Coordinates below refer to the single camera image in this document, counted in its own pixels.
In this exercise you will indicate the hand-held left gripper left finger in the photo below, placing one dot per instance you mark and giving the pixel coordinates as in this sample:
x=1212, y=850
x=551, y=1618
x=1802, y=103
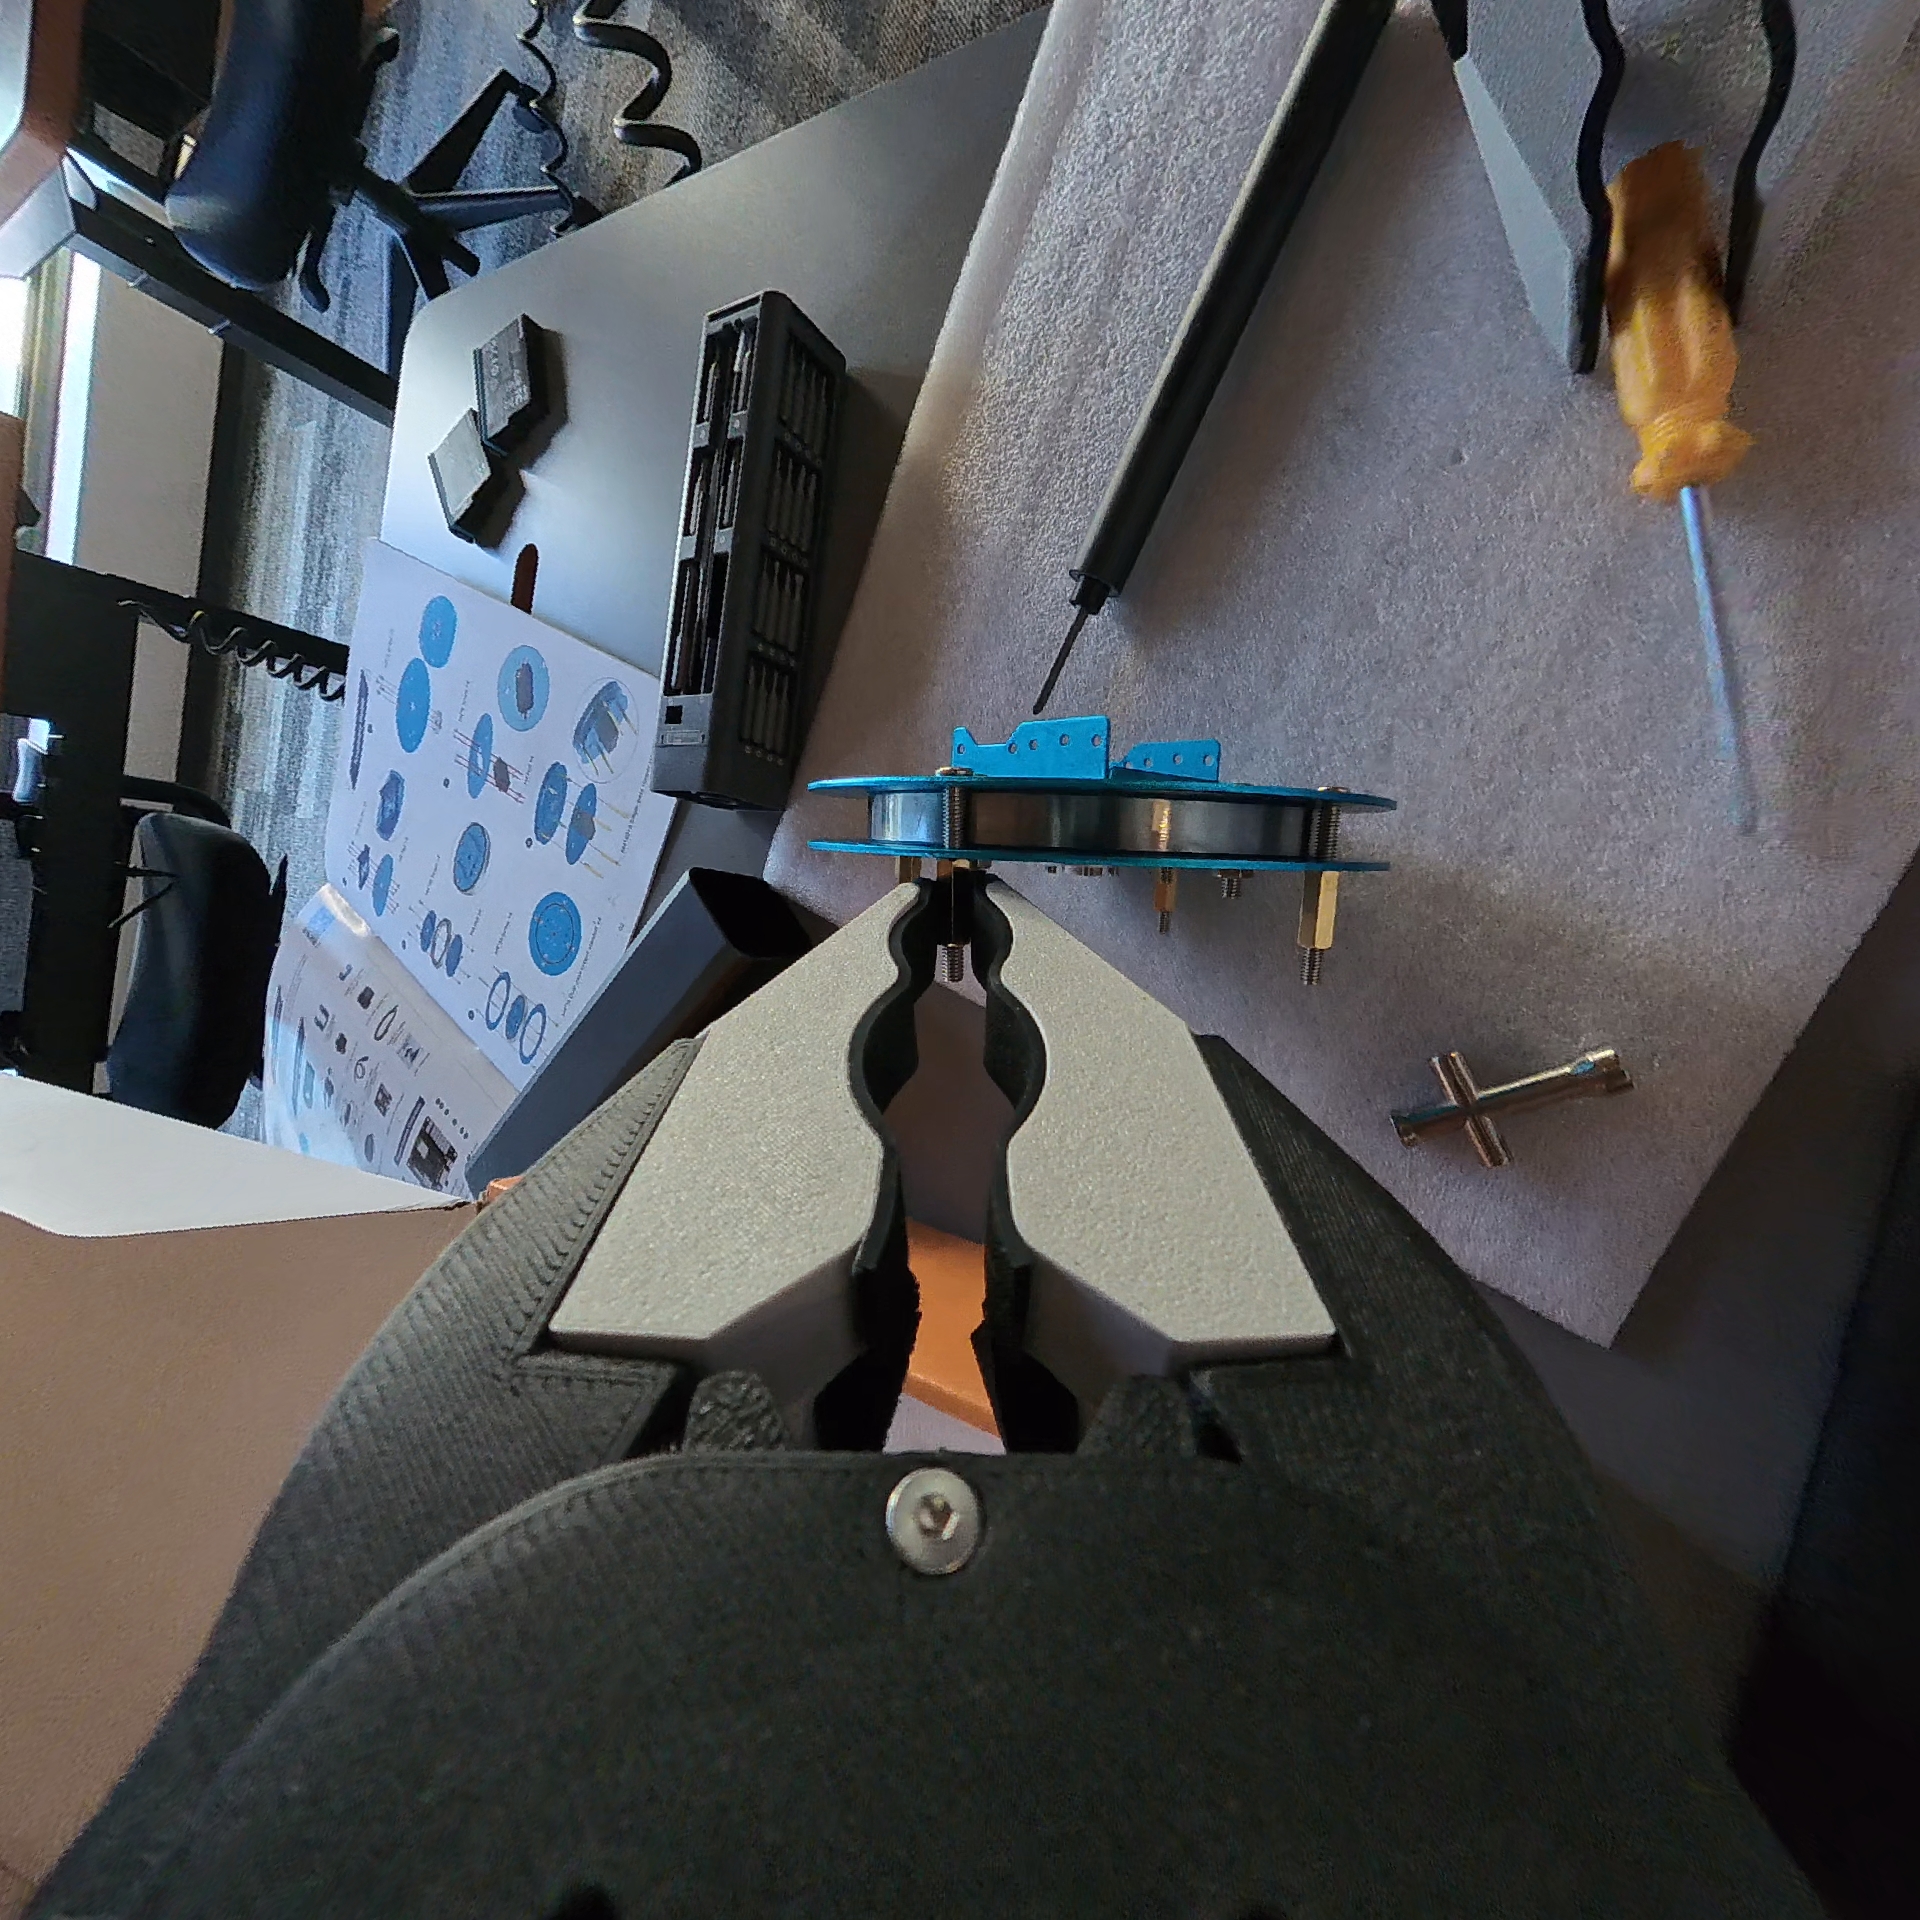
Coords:
x=720, y=1199

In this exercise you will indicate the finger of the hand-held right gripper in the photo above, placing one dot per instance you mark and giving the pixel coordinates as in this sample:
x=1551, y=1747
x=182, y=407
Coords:
x=1529, y=181
x=1770, y=89

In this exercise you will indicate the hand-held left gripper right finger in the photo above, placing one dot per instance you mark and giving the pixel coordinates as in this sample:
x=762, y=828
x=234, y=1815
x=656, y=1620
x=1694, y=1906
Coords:
x=1153, y=1199

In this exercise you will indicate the black electric screwdriver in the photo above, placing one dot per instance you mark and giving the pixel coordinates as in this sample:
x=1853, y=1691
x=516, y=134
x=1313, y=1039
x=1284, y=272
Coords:
x=1199, y=345

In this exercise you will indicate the blue round metal turntable base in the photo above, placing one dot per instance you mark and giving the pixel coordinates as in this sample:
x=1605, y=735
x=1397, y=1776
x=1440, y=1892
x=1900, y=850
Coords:
x=1051, y=821

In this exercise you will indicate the grey desk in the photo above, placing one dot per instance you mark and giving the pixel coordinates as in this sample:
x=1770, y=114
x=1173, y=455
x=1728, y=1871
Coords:
x=598, y=270

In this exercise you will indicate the wooden edged office desk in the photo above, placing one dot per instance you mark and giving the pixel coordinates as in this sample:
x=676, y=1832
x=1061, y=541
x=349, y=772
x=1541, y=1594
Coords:
x=37, y=150

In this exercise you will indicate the dark bit case sleeve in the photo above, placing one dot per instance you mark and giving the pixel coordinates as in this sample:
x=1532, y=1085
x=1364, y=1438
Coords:
x=598, y=1049

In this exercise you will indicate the metal cross socket wrench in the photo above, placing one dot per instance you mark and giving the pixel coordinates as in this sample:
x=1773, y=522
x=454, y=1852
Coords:
x=1500, y=1105

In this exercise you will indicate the printed instruction booklet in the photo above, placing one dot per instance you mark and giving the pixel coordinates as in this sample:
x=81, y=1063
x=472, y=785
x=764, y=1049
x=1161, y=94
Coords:
x=362, y=1065

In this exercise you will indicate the white foam sheet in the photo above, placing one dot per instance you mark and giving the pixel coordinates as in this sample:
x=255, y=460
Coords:
x=1425, y=599

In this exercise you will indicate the printed instruction sheet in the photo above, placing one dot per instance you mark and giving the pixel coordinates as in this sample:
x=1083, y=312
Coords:
x=483, y=780

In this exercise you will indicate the black office chair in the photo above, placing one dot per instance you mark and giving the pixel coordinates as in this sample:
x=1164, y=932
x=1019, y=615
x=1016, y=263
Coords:
x=255, y=164
x=193, y=974

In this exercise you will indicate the cardboard box with white flaps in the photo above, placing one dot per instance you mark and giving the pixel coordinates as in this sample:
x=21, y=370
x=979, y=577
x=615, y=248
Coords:
x=153, y=1424

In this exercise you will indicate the black screwdriver bit case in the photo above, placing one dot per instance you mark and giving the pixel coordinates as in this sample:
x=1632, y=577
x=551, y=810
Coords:
x=750, y=557

